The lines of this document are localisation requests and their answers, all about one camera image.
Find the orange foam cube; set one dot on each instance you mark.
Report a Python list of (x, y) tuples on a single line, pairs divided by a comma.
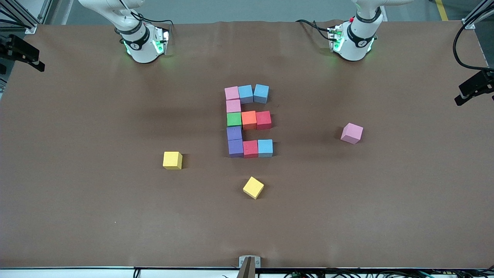
[(249, 119)]

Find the green foam cube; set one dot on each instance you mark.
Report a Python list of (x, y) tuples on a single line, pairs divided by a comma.
[(234, 119)]

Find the blue foam cube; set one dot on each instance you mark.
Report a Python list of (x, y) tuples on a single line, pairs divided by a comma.
[(246, 94), (265, 148), (261, 94)]

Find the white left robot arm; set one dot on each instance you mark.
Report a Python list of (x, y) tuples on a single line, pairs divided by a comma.
[(353, 46)]

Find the aluminium frame profile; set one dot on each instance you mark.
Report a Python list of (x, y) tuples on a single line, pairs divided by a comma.
[(46, 7), (31, 27), (469, 24)]

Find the large table mat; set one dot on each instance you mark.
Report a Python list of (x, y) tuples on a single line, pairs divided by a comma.
[(77, 212)]

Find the pink foam cube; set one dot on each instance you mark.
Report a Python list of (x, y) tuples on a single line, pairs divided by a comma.
[(232, 93), (233, 106), (351, 133)]

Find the purple foam cube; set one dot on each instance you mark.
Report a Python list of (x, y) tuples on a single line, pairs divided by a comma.
[(234, 133), (236, 148)]

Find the red foam cube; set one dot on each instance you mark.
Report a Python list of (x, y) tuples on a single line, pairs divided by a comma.
[(250, 148), (263, 119)]

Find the yellow foam cube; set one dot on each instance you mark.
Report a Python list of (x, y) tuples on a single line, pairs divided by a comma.
[(253, 187), (172, 159)]

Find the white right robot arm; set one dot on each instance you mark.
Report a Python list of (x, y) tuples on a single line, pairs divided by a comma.
[(141, 48)]

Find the grey metal bracket plate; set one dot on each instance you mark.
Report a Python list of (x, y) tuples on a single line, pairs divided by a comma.
[(257, 262)]

